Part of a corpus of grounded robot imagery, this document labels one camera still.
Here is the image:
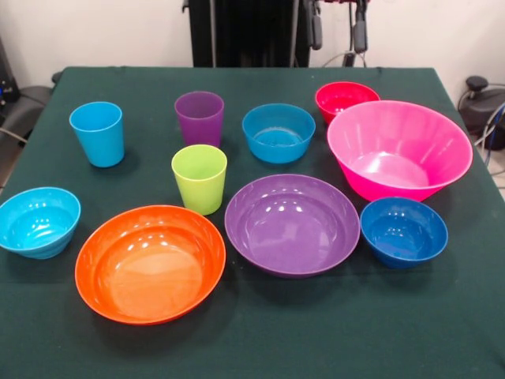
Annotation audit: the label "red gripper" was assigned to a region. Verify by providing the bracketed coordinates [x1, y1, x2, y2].
[310, 0, 374, 54]

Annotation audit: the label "red small bowl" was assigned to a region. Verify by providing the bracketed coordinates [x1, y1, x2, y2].
[314, 81, 381, 126]

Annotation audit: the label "large pink bowl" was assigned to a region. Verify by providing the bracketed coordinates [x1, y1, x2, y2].
[326, 99, 474, 203]

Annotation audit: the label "blue straight-sided bowl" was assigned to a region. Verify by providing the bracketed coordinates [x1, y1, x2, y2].
[241, 103, 316, 165]

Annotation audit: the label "purple plastic cup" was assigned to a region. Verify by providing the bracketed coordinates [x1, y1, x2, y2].
[174, 91, 226, 149]

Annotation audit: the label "wide purple bowl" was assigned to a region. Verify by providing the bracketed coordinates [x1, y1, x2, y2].
[223, 173, 361, 280]

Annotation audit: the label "lime green plastic cup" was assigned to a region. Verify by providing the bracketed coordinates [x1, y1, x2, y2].
[170, 144, 229, 216]

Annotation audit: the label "dark blue small bowl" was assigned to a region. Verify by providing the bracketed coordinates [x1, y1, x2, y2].
[359, 197, 449, 270]

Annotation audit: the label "light blue plastic cup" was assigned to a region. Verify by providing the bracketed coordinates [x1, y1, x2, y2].
[69, 101, 125, 169]

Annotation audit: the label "wide orange bowl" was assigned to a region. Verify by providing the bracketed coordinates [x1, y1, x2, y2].
[74, 204, 227, 326]

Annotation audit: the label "dark green tablecloth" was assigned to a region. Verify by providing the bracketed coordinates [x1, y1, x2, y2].
[0, 66, 505, 379]

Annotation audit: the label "black equipment box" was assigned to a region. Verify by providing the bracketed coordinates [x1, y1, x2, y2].
[0, 37, 21, 107]

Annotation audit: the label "light blue small bowl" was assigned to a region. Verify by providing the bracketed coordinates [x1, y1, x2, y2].
[0, 186, 82, 261]

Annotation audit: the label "black cable with plug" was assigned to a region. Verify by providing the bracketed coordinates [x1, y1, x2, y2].
[342, 0, 370, 68]

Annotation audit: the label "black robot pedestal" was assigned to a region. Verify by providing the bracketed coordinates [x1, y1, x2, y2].
[181, 0, 321, 68]

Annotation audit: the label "blue and white cables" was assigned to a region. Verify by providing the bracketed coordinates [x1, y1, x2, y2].
[473, 100, 505, 167]

